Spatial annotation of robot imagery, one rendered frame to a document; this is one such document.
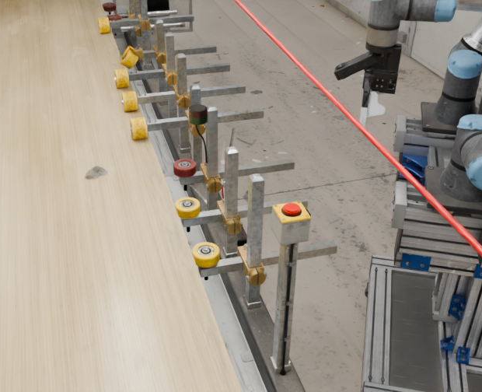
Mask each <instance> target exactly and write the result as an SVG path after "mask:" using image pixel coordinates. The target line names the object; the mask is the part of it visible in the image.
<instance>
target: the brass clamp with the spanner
mask: <svg viewBox="0 0 482 392"><path fill-rule="evenodd" d="M200 171H202V172H203V174H204V185H205V187H206V189H207V191H210V192H211V193H218V192H219V191H220V190H221V189H222V183H221V177H220V176H219V175H218V177H211V178H208V175H207V173H206V166H205V165H204V163H201V164H200Z"/></svg>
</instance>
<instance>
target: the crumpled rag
mask: <svg viewBox="0 0 482 392"><path fill-rule="evenodd" d="M108 171H109V170H105V169H104V168H102V167H100V166H94V167H93V168H92V169H90V170H89V171H88V172H87V173H86V174H85V175H86V176H85V178H86V179H87V180H88V179H93V178H94V179H96V178H97V177H100V176H105V175H107V174H108Z"/></svg>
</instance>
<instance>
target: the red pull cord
mask: <svg viewBox="0 0 482 392"><path fill-rule="evenodd" d="M234 1H235V2H236V3H237V4H238V5H239V6H240V7H241V8H242V9H243V11H244V12H245V13H246V14H247V15H248V16H249V17H250V18H251V19H252V20H253V21H254V22H255V23H256V24H257V25H258V26H259V27H260V28H261V29H262V30H263V31H264V32H265V33H266V34H267V35H268V36H269V37H270V38H271V39H272V40H273V41H274V42H275V43H276V44H277V45H278V46H279V47H280V48H281V49H282V50H283V51H284V52H285V53H286V54H287V55H288V57H289V58H290V59H291V60H292V61H293V62H294V63H295V64H296V65H297V66H298V67H299V68H300V69H301V70H302V71H303V72H304V73H305V74H306V75H307V76H308V77H309V78H310V79H311V80H312V82H313V83H314V84H315V85H316V86H317V87H318V88H319V89H320V90H321V91H322V92H323V93H324V94H325V95H326V96H327V97H328V98H329V99H330V100H331V101H332V102H333V103H334V104H335V106H336V107H337V108H338V109H339V110H340V111H341V112H342V113H343V114H344V115H345V116H346V117H347V118H348V119H349V120H350V121H351V122H352V123H353V124H354V125H355V126H356V127H357V128H358V130H359V131H360V132H361V133H362V134H363V135H364V136H365V137H366V138H367V139H368V140H369V141H370V142H371V143H372V144H373V145H374V146H375V147H376V148H377V149H378V150H379V151H380V152H381V153H382V154H383V155H384V156H385V157H386V158H387V159H388V160H389V161H390V162H391V163H392V164H393V165H394V166H395V167H396V168H397V169H398V170H399V171H400V172H401V173H402V174H403V175H404V177H405V178H406V179H407V180H408V181H409V182H410V183H411V184H412V185H413V186H414V187H415V188H416V189H417V190H418V191H419V192H420V193H421V194H422V195H423V196H424V197H425V198H426V199H427V200H428V202H429V203H430V204H431V205H432V206H433V207H434V208H435V209H436V210H437V211H438V212H439V213H440V214H441V215H442V216H443V217H444V218H445V219H446V220H447V221H448V222H449V223H450V225H451V226H452V227H453V228H454V229H455V230H456V231H457V232H458V233H459V234H460V235H461V236H462V237H463V238H464V239H465V240H466V241H467V242H468V243H469V244H470V245H471V246H472V247H473V248H474V250H475V251H476V252H477V253H478V254H479V255H480V256H481V257H482V246H481V245H480V244H479V243H478V242H477V241H476V240H475V239H474V238H473V237H472V236H471V235H470V234H469V233H468V232H467V231H466V230H465V229H464V228H463V226H462V225H461V224H460V223H459V222H458V221H457V220H456V219H455V218H454V217H453V216H452V215H451V214H450V213H449V212H448V211H447V210H446V209H445V208H444V207H443V206H442V205H441V204H440V203H439V202H438V201H437V200H436V199H435V198H434V197H433V196H432V195H431V194H430V193H429V192H428V191H427V190H426V189H425V188H424V187H423V186H422V185H421V184H420V183H419V182H418V181H417V180H416V179H415V178H414V177H413V176H412V175H411V174H410V173H409V172H408V171H407V170H406V169H405V168H404V167H403V166H402V165H401V164H400V163H399V162H398V161H397V160H396V159H395V158H394V157H393V156H392V155H391V154H390V153H389V152H388V151H387V150H386V149H385V148H384V146H383V145H382V144H381V143H380V142H379V141H378V140H377V139H376V138H375V137H374V136H373V135H372V134H371V133H370V132H369V131H368V130H367V129H366V128H365V127H364V126H363V125H362V124H361V123H360V122H359V121H358V120H357V119H356V118H355V117H354V116H353V115H352V114H351V113H350V112H349V111H348V110H347V109H346V108H345V107H344V106H343V105H342V104H341V103H340V102H339V101H338V100H337V99H336V98H335V97H334V96H333V95H332V94H331V93H330V92H329V91H328V90H327V89H326V88H325V87H324V86H323V85H322V84H321V83H320V82H319V81H318V80H317V79H316V78H315V77H314V76H313V75H312V74H311V73H310V72H309V71H308V70H307V69H306V67H305V66H304V65H303V64H302V63H301V62H300V61H299V60H298V59H297V58H296V57H295V56H294V55H293V54H292V53H291V52H290V51H289V50H288V49H287V48H286V47H285V46H284V45H283V44H282V43H281V42H280V41H279V40H278V39H277V38H276V37H275V36H274V35H273V34H272V33H271V32H270V31H269V30H268V29H267V28H266V27H265V26H264V25H263V24H262V23H261V22H260V21H259V20H258V19H257V18H256V17H255V16H254V15H253V14H252V13H251V12H250V11H249V10H248V9H247V8H246V7H245V6H244V5H243V4H242V3H241V2H240V1H239V0H234Z"/></svg>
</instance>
